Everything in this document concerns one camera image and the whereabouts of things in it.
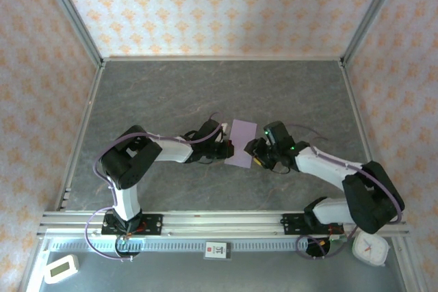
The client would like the light purple paper sheet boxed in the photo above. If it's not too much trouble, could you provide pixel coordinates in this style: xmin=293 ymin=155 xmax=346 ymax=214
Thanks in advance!
xmin=224 ymin=119 xmax=259 ymax=168

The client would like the white square analog clock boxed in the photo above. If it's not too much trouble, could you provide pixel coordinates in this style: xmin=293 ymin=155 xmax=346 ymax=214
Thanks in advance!
xmin=352 ymin=230 xmax=389 ymax=267

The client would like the white label card red mark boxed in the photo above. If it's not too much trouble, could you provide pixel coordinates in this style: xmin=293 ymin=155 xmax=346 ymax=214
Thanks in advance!
xmin=204 ymin=241 xmax=233 ymax=261

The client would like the grey metal shelf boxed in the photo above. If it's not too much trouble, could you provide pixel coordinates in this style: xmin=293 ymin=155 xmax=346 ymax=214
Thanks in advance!
xmin=20 ymin=249 xmax=411 ymax=292

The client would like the white digital timer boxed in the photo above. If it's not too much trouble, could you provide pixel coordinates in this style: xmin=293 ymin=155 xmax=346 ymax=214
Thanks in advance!
xmin=44 ymin=254 xmax=80 ymax=285

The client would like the long aluminium base rail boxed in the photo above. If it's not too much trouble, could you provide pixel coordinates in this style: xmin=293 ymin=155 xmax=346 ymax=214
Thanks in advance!
xmin=37 ymin=210 xmax=410 ymax=238

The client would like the aluminium table edge rail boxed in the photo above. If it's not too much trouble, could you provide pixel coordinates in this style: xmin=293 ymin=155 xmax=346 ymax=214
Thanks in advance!
xmin=54 ymin=61 xmax=105 ymax=211
xmin=101 ymin=55 xmax=345 ymax=64
xmin=338 ymin=59 xmax=391 ymax=211

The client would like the black round cable port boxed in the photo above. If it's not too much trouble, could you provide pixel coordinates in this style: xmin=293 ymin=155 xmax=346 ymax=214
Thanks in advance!
xmin=114 ymin=235 xmax=143 ymax=260
xmin=305 ymin=235 xmax=331 ymax=260

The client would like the grey slotted cable duct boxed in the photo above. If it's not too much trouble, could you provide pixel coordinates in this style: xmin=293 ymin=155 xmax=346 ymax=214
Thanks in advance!
xmin=46 ymin=237 xmax=311 ymax=252

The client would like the aluminium frame post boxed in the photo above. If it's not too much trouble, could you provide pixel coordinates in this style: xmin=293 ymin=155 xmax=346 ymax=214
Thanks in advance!
xmin=340 ymin=0 xmax=409 ymax=66
xmin=36 ymin=0 xmax=105 ymax=67

